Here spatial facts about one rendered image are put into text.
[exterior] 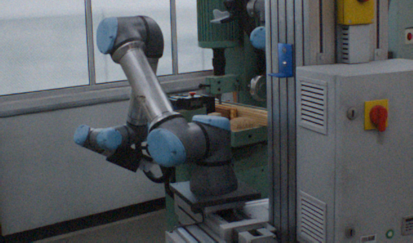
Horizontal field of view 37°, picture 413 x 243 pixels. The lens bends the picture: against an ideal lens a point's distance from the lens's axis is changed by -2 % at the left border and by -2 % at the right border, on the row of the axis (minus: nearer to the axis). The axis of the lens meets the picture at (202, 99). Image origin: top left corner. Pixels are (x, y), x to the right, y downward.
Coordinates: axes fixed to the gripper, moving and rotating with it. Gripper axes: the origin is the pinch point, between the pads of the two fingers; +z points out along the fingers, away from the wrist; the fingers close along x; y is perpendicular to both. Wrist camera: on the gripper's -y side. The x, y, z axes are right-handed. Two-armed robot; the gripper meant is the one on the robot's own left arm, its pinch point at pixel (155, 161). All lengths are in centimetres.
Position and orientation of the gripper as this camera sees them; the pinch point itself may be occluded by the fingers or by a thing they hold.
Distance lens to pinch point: 247.0
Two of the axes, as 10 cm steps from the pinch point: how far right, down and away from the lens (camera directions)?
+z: 7.2, 3.9, 5.7
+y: -3.8, 9.1, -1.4
